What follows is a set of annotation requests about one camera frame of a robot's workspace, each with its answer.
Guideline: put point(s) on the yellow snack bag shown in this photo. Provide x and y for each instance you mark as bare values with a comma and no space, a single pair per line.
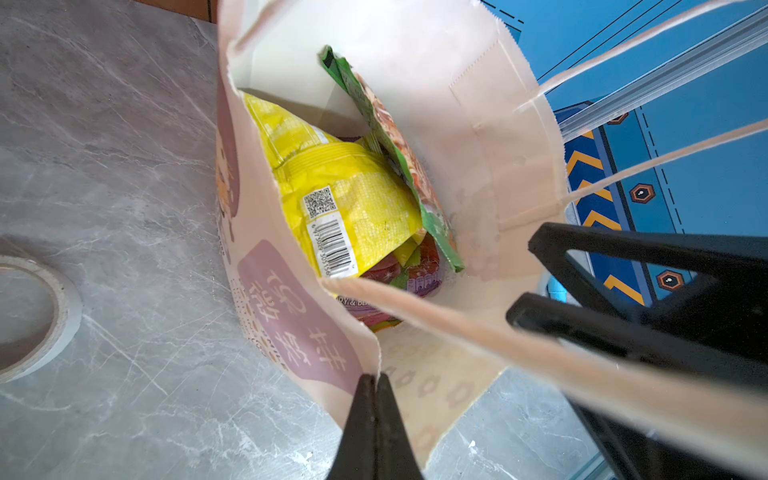
344,203

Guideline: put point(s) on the green snack bag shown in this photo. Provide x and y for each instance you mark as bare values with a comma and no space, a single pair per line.
419,275

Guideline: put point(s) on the white printed paper bag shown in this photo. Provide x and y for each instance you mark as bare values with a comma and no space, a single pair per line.
464,96

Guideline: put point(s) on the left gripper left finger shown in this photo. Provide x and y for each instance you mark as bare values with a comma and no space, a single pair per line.
356,455

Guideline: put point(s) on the green white snack packet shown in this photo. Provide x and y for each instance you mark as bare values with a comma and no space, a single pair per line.
395,146

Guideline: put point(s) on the right aluminium corner post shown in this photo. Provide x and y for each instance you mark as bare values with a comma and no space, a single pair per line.
731,43

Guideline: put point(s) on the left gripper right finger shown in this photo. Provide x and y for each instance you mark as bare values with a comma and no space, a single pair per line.
394,457

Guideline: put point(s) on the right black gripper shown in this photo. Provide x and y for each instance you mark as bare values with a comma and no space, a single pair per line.
689,399

